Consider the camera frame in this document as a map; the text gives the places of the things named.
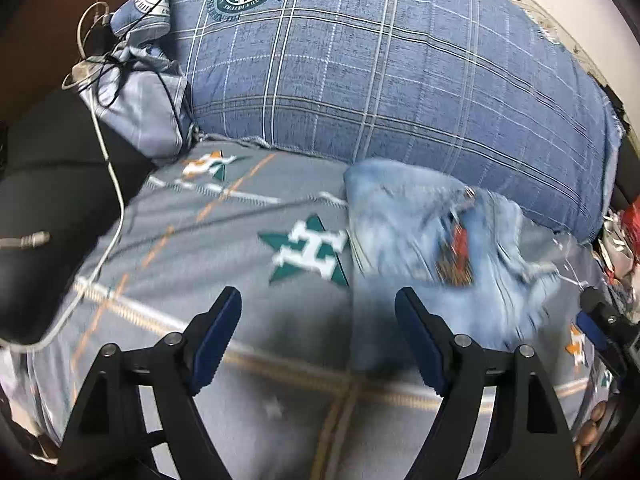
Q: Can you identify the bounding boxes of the light blue denim jeans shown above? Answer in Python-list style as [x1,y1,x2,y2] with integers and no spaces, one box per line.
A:
[344,159,560,359]

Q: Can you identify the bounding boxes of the red plastic bag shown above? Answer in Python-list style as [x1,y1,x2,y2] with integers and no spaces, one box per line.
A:
[618,202,640,261]

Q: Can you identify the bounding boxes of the grey patterned bed sheet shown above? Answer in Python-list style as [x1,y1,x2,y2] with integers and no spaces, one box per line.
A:
[1,142,611,479]

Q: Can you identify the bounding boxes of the black cushion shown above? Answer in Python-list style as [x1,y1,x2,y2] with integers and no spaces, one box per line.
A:
[1,90,155,344]

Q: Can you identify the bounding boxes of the blue plaid pillow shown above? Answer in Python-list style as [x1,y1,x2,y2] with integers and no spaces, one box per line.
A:
[112,0,624,244]

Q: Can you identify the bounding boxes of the small light blue pillow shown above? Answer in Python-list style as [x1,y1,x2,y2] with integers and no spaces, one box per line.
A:
[79,47,196,162]

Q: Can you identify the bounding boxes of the brown wooden headboard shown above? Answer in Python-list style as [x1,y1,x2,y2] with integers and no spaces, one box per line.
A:
[1,0,126,122]

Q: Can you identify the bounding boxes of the white charging cable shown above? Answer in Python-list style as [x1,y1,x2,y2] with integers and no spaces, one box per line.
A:
[0,1,126,354]

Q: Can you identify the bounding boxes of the black cable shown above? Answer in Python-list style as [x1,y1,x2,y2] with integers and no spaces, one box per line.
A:
[84,0,202,141]

